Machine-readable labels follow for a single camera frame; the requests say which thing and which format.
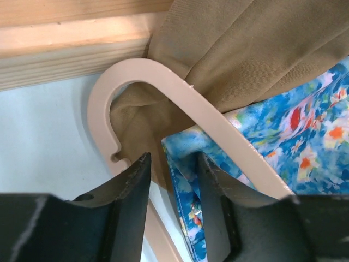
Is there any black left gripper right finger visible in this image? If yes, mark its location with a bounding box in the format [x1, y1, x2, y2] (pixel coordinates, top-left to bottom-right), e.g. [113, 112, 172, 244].
[197, 153, 348, 261]

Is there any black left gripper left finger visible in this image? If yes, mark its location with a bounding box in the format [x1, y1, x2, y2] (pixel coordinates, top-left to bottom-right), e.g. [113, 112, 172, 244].
[1, 153, 151, 261]

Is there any blue floral garment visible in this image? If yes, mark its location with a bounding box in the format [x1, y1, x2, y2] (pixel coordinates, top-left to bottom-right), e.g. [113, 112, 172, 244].
[161, 59, 348, 261]

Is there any beige wooden hanger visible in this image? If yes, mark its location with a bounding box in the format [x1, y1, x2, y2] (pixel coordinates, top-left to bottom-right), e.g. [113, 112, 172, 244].
[87, 57, 296, 262]

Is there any tan brown skirt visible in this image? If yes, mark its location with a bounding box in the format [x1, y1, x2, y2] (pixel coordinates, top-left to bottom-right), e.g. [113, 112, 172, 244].
[110, 0, 348, 190]

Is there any wooden clothes rack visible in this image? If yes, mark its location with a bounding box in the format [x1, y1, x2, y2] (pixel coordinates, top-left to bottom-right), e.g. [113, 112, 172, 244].
[1, 0, 172, 90]

